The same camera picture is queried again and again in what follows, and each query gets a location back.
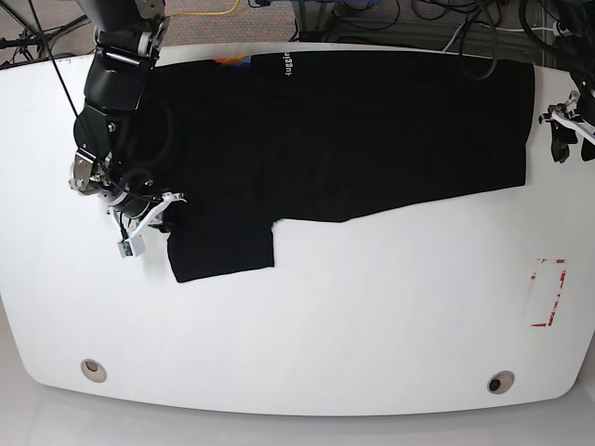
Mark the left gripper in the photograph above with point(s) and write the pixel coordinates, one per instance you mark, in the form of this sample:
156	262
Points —
566	122

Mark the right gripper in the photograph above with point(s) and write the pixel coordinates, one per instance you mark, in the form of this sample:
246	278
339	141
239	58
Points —
131	216

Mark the black T-shirt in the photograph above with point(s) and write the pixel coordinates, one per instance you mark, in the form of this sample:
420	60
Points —
325	136

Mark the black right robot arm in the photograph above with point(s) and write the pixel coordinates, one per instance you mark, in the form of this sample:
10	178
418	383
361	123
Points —
110	161

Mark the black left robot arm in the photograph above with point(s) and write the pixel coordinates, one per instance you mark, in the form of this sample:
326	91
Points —
575	50

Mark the red tape marking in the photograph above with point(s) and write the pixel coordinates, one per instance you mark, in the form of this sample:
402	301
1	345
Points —
545	291

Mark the black tripod stand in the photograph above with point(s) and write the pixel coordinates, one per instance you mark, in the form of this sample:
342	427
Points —
28	46

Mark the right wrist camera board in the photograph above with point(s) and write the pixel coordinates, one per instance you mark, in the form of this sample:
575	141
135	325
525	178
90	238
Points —
131	247

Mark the left table cable grommet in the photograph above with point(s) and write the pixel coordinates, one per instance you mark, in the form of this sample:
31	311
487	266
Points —
93	371

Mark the table cable grommet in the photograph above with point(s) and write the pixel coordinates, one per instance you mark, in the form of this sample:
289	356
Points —
501	382
93	371

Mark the right table cable grommet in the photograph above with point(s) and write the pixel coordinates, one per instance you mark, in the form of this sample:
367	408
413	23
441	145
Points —
501	382

